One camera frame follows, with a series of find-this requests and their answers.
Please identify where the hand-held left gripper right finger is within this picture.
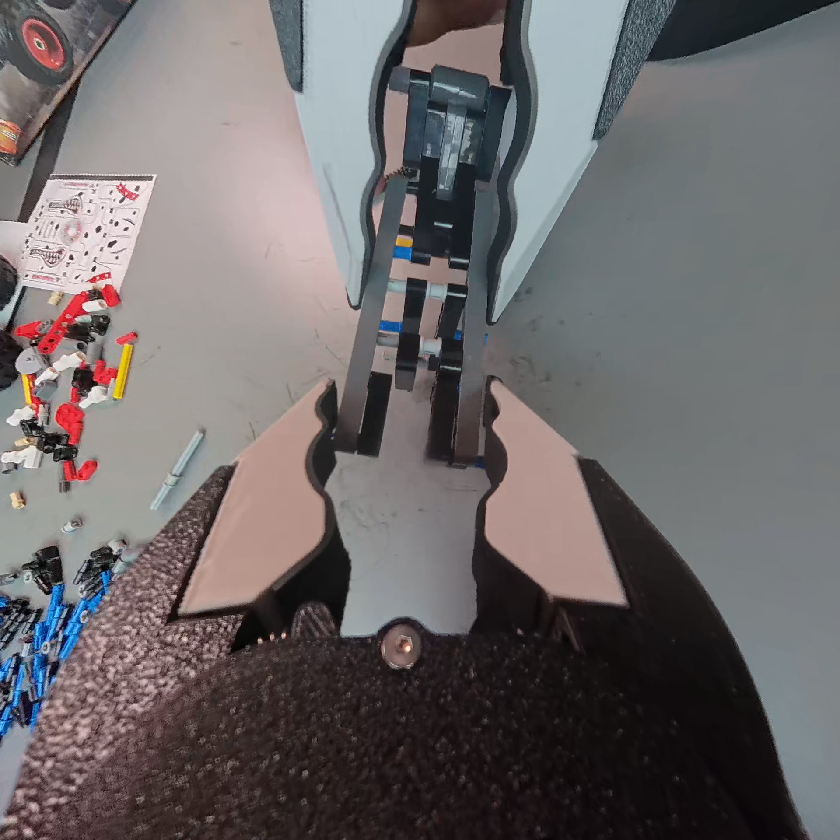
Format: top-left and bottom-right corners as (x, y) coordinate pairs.
(474, 378), (632, 608)

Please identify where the grey desk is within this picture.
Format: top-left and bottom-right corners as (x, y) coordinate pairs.
(0, 0), (840, 840)

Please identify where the black toy brick chassis assembly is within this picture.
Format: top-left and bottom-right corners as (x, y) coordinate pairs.
(333, 64), (514, 468)

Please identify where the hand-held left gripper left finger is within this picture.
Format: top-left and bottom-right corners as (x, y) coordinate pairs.
(167, 378), (342, 621)

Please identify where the toy truck cardboard box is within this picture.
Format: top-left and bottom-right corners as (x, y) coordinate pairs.
(0, 0), (135, 168)

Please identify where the pile of red black white bricks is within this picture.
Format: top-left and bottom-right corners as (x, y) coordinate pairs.
(0, 276), (140, 494)

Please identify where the person's right hand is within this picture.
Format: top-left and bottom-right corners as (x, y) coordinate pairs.
(407, 0), (506, 46)

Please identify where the pile of blue black pins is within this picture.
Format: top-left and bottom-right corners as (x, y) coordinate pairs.
(0, 539), (142, 746)

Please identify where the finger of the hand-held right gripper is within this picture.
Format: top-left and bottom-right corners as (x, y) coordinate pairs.
(289, 0), (419, 311)
(486, 0), (636, 326)

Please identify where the white sticker sheet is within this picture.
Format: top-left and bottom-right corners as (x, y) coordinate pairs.
(16, 174), (158, 293)

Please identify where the light grey toy axle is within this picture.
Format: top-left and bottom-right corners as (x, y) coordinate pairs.
(150, 428), (206, 511)

